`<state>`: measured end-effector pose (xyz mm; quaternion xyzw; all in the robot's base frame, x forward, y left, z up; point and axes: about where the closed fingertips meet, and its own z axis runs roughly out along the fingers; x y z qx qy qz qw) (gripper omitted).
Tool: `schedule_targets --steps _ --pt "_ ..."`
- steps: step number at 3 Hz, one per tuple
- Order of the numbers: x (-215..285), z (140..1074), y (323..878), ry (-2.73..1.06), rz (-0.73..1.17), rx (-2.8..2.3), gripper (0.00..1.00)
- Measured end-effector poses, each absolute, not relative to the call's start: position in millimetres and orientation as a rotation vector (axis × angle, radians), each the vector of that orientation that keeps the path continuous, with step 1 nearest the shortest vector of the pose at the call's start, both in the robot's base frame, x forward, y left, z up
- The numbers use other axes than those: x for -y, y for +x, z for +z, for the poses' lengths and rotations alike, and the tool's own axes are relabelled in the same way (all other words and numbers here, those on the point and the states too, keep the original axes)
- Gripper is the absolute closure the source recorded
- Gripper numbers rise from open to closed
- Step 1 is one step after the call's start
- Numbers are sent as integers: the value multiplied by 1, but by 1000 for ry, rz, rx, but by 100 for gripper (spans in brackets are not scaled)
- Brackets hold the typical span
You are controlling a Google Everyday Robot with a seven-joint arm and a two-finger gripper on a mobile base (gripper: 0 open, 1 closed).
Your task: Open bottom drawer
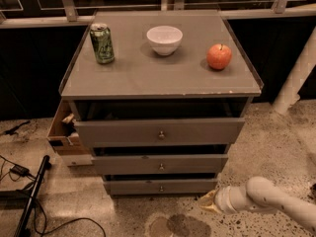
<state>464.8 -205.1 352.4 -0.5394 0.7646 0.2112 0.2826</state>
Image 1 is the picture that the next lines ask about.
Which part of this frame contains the white ceramic bowl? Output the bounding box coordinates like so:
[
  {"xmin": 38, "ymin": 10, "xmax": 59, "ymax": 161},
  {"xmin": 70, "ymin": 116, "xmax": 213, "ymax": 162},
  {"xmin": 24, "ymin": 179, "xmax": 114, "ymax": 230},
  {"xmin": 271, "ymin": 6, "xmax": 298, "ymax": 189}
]
[{"xmin": 146, "ymin": 26, "xmax": 183, "ymax": 56}]

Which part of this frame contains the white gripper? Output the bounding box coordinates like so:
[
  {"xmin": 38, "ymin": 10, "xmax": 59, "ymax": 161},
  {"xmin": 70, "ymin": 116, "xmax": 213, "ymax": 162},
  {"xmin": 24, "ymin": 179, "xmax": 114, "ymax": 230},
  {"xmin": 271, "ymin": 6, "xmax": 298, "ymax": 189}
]
[{"xmin": 197, "ymin": 186, "xmax": 251, "ymax": 214}]

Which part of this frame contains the red apple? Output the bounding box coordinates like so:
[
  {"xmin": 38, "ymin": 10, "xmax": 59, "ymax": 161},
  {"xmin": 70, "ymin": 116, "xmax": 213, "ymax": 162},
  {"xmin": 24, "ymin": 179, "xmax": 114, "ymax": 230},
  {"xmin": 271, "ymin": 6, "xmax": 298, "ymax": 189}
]
[{"xmin": 206, "ymin": 43, "xmax": 232, "ymax": 70}]

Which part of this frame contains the black pole stand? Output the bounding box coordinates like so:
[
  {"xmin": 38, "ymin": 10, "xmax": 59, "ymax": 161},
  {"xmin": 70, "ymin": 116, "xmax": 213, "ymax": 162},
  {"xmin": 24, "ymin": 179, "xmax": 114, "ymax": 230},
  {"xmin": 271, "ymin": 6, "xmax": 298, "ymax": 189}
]
[{"xmin": 14, "ymin": 155, "xmax": 51, "ymax": 237}]

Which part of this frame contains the black power adapter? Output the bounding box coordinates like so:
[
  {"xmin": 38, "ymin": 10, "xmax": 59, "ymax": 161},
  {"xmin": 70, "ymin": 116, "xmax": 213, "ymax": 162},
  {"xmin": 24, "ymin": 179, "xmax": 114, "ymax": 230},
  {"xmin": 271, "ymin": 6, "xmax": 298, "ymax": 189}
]
[{"xmin": 10, "ymin": 165, "xmax": 30, "ymax": 177}]

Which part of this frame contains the cardboard box with clutter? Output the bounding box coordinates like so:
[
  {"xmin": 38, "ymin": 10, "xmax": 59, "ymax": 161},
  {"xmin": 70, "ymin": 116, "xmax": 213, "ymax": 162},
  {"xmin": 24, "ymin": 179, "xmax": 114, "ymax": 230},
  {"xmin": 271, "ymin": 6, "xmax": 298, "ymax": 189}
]
[{"xmin": 47, "ymin": 101, "xmax": 92, "ymax": 167}]

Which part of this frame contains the green soda can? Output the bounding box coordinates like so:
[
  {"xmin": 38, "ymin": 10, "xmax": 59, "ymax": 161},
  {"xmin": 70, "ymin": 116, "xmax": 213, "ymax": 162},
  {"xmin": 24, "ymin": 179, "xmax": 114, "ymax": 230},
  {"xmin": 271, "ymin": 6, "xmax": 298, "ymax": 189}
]
[{"xmin": 90, "ymin": 23, "xmax": 115, "ymax": 64}]

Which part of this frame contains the grey bottom drawer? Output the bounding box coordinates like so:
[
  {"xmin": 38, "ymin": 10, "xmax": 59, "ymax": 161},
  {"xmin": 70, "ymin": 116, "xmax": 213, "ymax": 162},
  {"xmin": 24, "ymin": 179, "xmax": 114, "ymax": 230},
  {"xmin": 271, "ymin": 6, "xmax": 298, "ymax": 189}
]
[{"xmin": 104, "ymin": 179, "xmax": 217, "ymax": 196}]

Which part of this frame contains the grey top drawer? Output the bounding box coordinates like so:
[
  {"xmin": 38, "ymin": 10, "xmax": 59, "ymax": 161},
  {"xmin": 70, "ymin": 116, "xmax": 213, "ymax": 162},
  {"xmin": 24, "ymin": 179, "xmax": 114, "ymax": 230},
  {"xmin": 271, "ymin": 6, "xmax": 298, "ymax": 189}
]
[{"xmin": 75, "ymin": 118, "xmax": 245, "ymax": 148}]

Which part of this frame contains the metal window railing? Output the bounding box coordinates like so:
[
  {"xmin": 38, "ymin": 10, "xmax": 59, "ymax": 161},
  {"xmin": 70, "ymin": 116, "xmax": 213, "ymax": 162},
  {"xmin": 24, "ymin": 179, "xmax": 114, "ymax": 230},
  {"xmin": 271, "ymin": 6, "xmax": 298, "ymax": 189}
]
[{"xmin": 0, "ymin": 0, "xmax": 316, "ymax": 29}]

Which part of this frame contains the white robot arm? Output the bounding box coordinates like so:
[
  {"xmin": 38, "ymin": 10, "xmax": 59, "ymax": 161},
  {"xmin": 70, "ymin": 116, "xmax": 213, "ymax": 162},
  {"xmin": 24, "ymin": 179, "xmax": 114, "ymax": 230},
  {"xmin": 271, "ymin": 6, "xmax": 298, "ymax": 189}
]
[{"xmin": 198, "ymin": 28, "xmax": 316, "ymax": 235}]

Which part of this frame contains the grey middle drawer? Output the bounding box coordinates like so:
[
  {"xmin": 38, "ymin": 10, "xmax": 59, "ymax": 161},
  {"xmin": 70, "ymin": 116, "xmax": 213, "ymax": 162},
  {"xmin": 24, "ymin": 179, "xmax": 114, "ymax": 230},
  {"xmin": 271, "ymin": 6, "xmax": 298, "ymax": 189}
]
[{"xmin": 92, "ymin": 154, "xmax": 228, "ymax": 175}]

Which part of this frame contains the grey drawer cabinet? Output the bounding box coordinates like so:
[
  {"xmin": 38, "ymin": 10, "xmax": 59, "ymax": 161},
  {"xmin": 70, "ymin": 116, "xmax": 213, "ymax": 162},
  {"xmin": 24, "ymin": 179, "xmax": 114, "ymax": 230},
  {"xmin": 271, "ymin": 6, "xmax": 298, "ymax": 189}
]
[{"xmin": 60, "ymin": 10, "xmax": 262, "ymax": 183}]

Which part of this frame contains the grey drawer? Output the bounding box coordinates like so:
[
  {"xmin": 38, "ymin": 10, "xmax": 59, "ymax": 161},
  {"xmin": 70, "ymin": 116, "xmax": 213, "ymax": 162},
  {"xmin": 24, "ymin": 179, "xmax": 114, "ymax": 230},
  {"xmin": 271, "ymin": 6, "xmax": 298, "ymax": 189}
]
[
  {"xmin": 75, "ymin": 118, "xmax": 245, "ymax": 148},
  {"xmin": 92, "ymin": 154, "xmax": 228, "ymax": 175},
  {"xmin": 104, "ymin": 179, "xmax": 217, "ymax": 196}
]

